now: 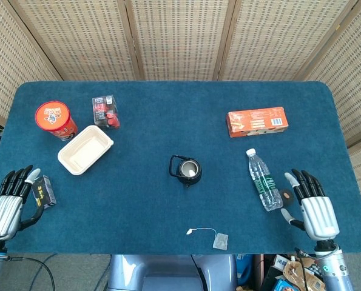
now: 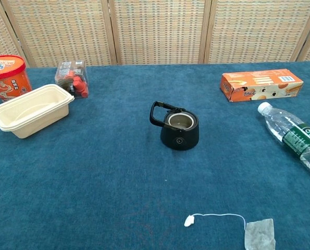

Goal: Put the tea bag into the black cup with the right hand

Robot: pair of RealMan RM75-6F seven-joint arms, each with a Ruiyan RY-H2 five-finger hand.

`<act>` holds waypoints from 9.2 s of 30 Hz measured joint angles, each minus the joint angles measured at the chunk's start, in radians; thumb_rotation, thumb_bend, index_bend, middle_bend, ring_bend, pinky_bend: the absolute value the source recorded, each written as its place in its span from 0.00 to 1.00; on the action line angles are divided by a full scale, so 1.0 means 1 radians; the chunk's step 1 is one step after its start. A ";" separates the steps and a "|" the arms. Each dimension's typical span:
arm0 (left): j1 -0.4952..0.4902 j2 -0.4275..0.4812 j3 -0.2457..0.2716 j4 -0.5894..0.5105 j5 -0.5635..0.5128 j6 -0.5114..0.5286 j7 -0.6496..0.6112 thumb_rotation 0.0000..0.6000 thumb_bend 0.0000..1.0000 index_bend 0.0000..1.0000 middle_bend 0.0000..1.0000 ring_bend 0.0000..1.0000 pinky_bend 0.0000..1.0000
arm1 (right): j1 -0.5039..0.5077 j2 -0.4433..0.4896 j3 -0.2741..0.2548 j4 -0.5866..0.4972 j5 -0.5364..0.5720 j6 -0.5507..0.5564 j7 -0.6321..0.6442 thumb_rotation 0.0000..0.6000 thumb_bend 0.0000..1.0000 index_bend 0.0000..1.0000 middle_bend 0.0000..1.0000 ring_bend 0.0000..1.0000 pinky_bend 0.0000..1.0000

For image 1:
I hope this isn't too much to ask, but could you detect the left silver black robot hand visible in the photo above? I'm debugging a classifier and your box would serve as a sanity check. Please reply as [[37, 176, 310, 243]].
[[0, 164, 45, 242]]

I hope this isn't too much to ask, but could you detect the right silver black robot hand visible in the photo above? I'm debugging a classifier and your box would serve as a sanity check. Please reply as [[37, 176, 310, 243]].
[[280, 169, 341, 242]]

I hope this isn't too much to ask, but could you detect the tea bag with string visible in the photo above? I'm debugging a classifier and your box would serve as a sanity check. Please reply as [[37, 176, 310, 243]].
[[186, 226, 229, 251]]

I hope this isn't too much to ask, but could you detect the small black round disc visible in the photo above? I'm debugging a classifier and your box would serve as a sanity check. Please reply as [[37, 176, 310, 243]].
[[278, 188, 295, 206]]

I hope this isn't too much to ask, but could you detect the brown snack bag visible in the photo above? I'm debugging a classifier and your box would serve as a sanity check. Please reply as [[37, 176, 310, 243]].
[[283, 261, 318, 291]]

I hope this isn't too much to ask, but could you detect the black teapot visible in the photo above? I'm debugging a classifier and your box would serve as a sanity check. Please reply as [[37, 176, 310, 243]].
[[169, 155, 203, 189]]

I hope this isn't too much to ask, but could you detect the small black gold-print box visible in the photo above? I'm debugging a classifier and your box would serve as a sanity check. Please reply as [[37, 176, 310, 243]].
[[31, 175, 57, 210]]

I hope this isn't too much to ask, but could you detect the white blue printed carton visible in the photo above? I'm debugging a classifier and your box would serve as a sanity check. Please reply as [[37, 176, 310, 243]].
[[273, 253, 293, 273]]

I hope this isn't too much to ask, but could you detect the clear water bottle green label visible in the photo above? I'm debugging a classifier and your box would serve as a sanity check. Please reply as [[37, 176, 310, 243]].
[[246, 148, 285, 212]]

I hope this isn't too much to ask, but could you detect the blue plastic package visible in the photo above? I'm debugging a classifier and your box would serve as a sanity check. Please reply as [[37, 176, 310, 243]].
[[236, 253, 254, 286]]

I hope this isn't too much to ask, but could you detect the beige plastic food container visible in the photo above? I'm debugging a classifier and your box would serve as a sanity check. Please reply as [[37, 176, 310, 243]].
[[57, 124, 115, 176]]

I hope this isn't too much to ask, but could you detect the red instant noodle cup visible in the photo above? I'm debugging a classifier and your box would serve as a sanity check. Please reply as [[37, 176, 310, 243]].
[[35, 101, 79, 142]]

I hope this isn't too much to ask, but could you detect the orange snack carton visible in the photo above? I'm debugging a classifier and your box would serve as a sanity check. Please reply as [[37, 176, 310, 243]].
[[226, 106, 289, 139]]

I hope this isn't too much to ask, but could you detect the clear box with red items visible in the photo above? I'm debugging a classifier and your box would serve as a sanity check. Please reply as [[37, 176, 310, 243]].
[[92, 95, 121, 130]]

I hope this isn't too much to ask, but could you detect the grey-blue robot torso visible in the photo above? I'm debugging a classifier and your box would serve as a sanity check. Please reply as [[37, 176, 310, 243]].
[[107, 253, 238, 291]]

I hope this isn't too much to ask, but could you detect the blue carpet table cloth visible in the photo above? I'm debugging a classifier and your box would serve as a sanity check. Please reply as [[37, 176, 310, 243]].
[[0, 81, 361, 255]]

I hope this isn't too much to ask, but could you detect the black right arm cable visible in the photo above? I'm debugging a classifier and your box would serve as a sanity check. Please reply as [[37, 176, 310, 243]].
[[294, 247, 318, 291]]

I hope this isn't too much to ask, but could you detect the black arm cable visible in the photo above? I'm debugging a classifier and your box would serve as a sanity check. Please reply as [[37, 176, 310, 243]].
[[294, 247, 318, 291], [4, 256, 57, 291]]

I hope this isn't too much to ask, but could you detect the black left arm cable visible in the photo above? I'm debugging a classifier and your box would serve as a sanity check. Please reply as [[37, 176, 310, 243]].
[[4, 256, 57, 291]]

